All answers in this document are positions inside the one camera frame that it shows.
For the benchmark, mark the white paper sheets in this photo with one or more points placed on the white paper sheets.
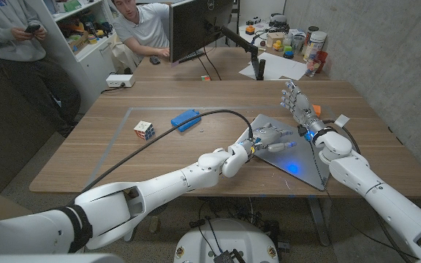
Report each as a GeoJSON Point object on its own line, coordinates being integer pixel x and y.
{"type": "Point", "coordinates": [280, 65]}

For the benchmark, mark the red plastic cup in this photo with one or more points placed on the red plastic cup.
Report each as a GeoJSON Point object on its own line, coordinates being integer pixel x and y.
{"type": "Point", "coordinates": [322, 58]}

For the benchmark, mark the silver closed laptop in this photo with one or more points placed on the silver closed laptop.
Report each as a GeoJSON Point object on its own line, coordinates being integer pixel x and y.
{"type": "Point", "coordinates": [298, 160]}

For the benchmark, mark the grey table leg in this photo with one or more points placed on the grey table leg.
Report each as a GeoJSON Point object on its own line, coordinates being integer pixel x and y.
{"type": "Point", "coordinates": [319, 219]}

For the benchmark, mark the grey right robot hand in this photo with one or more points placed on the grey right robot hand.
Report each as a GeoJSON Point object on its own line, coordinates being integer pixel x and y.
{"type": "Point", "coordinates": [302, 106]}

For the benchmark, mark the large white lidded jar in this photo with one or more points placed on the large white lidded jar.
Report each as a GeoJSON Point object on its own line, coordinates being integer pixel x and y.
{"type": "Point", "coordinates": [316, 44]}

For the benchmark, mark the Rubik's cube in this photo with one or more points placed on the Rubik's cube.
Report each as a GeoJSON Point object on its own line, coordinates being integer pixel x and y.
{"type": "Point", "coordinates": [144, 130]}

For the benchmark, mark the white power box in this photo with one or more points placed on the white power box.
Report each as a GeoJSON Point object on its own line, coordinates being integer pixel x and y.
{"type": "Point", "coordinates": [120, 80]}

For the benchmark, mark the orange and black block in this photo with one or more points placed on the orange and black block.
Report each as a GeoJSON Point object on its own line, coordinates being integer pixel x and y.
{"type": "Point", "coordinates": [250, 30]}

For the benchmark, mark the small wooden box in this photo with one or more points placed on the small wooden box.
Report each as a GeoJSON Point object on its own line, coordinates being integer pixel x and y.
{"type": "Point", "coordinates": [275, 37]}

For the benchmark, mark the black computer mouse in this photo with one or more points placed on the black computer mouse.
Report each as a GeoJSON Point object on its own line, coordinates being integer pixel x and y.
{"type": "Point", "coordinates": [155, 60]}

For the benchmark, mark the seated person white polo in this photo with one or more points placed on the seated person white polo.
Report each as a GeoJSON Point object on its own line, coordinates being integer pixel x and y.
{"type": "Point", "coordinates": [141, 29]}

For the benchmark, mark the small colourful puzzle cube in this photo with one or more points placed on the small colourful puzzle cube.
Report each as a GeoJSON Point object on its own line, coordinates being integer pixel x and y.
{"type": "Point", "coordinates": [205, 77]}

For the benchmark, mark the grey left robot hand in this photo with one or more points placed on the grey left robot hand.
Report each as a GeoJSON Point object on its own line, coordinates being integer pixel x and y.
{"type": "Point", "coordinates": [269, 137]}

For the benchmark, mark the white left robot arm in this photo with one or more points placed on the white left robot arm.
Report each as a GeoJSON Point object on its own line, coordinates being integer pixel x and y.
{"type": "Point", "coordinates": [159, 186]}

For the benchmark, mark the black smartphone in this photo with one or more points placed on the black smartphone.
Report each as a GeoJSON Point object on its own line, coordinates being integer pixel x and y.
{"type": "Point", "coordinates": [32, 28]}

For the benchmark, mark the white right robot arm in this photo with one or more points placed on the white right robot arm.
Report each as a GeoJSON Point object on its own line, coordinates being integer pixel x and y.
{"type": "Point", "coordinates": [378, 190]}

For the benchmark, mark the black and white headset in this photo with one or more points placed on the black and white headset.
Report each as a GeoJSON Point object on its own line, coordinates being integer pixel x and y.
{"type": "Point", "coordinates": [278, 20]}

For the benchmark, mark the clear plastic cup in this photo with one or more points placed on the clear plastic cup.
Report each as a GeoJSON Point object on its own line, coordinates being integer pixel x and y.
{"type": "Point", "coordinates": [297, 44]}

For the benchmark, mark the yellow toy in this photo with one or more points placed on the yellow toy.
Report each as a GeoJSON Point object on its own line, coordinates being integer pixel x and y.
{"type": "Point", "coordinates": [277, 45]}

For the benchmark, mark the black keyboard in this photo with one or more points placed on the black keyboard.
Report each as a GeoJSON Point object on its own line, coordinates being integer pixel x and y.
{"type": "Point", "coordinates": [191, 56]}

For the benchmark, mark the green and blue stacked toy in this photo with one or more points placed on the green and blue stacked toy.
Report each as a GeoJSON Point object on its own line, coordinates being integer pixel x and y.
{"type": "Point", "coordinates": [288, 52]}

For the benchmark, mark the black Dell monitor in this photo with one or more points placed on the black Dell monitor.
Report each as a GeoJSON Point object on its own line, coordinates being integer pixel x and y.
{"type": "Point", "coordinates": [196, 25]}

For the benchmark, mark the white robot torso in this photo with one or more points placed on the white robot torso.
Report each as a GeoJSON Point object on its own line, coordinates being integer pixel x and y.
{"type": "Point", "coordinates": [228, 237]}

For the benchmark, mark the blue rectangular block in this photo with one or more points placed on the blue rectangular block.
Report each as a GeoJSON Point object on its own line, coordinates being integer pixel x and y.
{"type": "Point", "coordinates": [185, 120]}

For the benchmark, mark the small glass jar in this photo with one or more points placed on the small glass jar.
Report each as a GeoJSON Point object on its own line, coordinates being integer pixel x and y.
{"type": "Point", "coordinates": [312, 68]}

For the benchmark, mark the dark-lidded tall can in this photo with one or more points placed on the dark-lidded tall can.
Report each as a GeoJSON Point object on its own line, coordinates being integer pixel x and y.
{"type": "Point", "coordinates": [311, 31]}

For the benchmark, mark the white storage shelf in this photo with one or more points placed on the white storage shelf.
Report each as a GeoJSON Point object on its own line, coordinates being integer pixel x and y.
{"type": "Point", "coordinates": [93, 62]}

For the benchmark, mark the standing person grey hoodie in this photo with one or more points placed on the standing person grey hoodie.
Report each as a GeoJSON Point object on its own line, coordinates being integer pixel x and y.
{"type": "Point", "coordinates": [9, 40]}

